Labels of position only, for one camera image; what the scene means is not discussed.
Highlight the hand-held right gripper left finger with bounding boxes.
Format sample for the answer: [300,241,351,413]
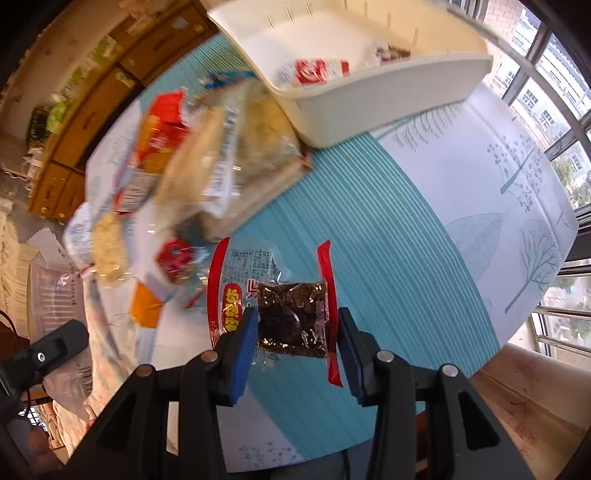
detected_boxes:
[65,307,260,480]

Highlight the dark patterned box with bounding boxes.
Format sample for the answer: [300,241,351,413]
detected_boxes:
[30,106,51,139]

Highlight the steel window guard rail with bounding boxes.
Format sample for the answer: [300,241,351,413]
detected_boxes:
[531,309,591,356]

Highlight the wooden desk with drawers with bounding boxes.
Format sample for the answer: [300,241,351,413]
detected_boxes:
[25,0,218,222]

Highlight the clear nut bar packet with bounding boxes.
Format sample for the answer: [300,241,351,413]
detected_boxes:
[159,239,208,283]

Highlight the brown snack packet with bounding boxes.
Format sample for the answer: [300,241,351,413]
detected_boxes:
[374,44,411,63]

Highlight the leaf print tablecloth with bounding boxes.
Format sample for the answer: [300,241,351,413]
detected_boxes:
[65,34,580,474]

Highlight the floral blanket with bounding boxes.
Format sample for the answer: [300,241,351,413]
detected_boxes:
[46,318,153,462]

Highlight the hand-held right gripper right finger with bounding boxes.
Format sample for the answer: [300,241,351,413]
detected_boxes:
[337,307,536,480]

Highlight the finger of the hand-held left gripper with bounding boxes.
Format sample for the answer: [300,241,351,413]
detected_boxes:
[28,320,89,376]

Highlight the green tissue pack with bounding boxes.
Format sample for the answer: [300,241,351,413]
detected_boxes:
[46,99,75,132]

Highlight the red and blue biscuit packet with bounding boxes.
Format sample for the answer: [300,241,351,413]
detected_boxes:
[115,90,192,213]

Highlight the red-edged dark snack packet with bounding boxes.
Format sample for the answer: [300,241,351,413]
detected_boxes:
[206,237,345,388]

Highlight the blue candy packet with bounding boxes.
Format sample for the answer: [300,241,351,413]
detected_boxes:
[198,71,259,92]

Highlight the orange snack packet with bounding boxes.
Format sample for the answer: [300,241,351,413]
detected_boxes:
[130,284,165,328]

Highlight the brown crust sandwich packet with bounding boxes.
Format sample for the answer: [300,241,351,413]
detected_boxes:
[203,78,315,243]

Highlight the white plastic bin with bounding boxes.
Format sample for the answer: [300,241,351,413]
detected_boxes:
[205,0,495,148]

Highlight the dark window frame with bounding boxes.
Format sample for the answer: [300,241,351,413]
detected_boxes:
[482,0,591,264]

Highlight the clear egg filling packet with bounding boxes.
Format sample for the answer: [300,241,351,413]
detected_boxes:
[65,203,139,289]

